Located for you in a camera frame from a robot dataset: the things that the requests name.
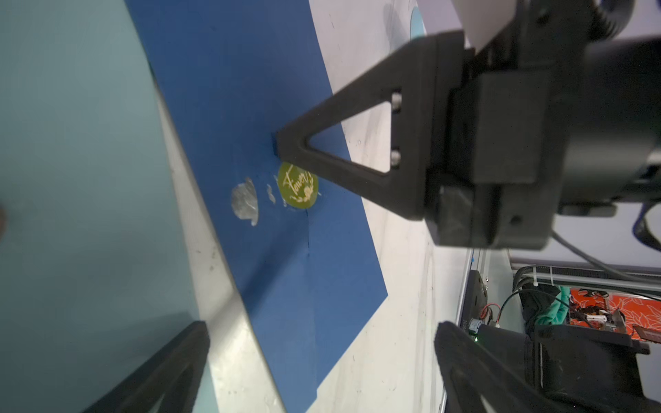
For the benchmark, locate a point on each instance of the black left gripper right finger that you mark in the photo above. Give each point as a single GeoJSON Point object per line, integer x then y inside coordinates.
{"type": "Point", "coordinates": [472, 376]}

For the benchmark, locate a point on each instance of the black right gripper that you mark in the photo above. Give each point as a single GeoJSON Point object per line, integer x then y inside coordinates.
{"type": "Point", "coordinates": [556, 115]}

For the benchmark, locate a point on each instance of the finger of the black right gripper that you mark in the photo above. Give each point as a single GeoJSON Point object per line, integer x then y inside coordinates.
{"type": "Point", "coordinates": [380, 135]}

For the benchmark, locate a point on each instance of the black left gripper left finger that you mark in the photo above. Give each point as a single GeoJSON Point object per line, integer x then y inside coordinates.
{"type": "Point", "coordinates": [169, 380]}

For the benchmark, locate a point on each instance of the light teal envelope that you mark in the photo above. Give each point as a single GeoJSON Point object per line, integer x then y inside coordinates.
{"type": "Point", "coordinates": [95, 275]}

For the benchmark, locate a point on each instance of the dark blue envelope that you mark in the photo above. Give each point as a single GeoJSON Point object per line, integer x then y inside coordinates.
{"type": "Point", "coordinates": [232, 73]}

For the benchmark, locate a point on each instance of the small teal plastic tool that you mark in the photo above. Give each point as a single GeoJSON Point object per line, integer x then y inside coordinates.
{"type": "Point", "coordinates": [417, 27]}

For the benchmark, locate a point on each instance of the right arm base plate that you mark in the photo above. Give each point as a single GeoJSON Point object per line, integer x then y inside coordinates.
{"type": "Point", "coordinates": [475, 299]}

